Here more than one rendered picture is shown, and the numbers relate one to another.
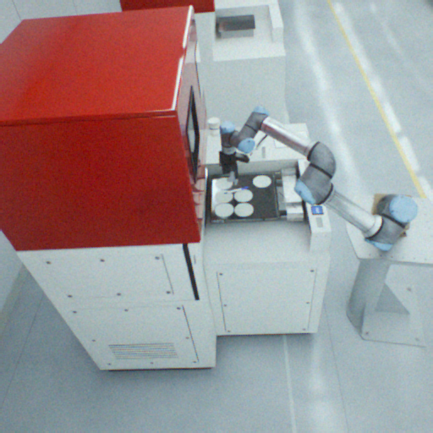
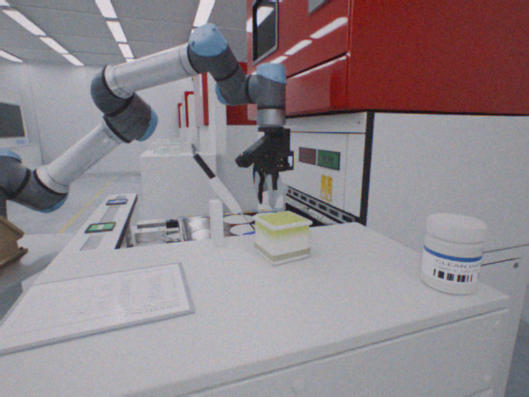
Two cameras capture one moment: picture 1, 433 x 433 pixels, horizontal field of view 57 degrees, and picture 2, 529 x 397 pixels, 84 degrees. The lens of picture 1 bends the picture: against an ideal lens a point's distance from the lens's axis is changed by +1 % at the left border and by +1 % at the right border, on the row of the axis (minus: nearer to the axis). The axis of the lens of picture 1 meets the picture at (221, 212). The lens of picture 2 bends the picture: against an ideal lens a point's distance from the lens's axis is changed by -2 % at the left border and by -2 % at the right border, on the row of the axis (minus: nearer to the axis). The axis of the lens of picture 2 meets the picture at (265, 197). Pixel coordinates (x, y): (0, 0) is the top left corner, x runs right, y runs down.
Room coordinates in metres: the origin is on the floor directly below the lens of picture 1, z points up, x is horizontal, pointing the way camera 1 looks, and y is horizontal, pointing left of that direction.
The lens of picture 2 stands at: (2.35, -0.42, 1.18)
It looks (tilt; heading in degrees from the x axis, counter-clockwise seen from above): 13 degrees down; 156
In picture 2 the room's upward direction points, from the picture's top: straight up
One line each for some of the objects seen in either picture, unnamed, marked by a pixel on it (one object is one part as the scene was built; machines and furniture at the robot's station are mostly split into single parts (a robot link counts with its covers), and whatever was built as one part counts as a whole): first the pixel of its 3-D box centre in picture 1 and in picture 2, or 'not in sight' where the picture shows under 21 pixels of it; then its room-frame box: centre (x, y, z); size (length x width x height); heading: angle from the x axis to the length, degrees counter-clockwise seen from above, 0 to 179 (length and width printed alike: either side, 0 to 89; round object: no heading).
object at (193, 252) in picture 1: (198, 206); (293, 174); (1.41, 0.11, 1.02); 0.82 x 0.03 x 0.40; 174
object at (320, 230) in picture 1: (312, 201); (112, 238); (1.48, -0.49, 0.89); 0.55 x 0.09 x 0.14; 174
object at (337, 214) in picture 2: not in sight; (312, 202); (1.59, 0.08, 0.96); 0.44 x 0.01 x 0.02; 174
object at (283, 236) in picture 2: not in sight; (281, 236); (1.91, -0.19, 1.00); 0.07 x 0.07 x 0.07; 3
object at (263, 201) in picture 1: (243, 195); (247, 230); (1.58, -0.13, 0.90); 0.34 x 0.34 x 0.01; 84
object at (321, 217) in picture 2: (205, 200); (311, 222); (1.59, 0.08, 0.89); 0.44 x 0.02 x 0.10; 174
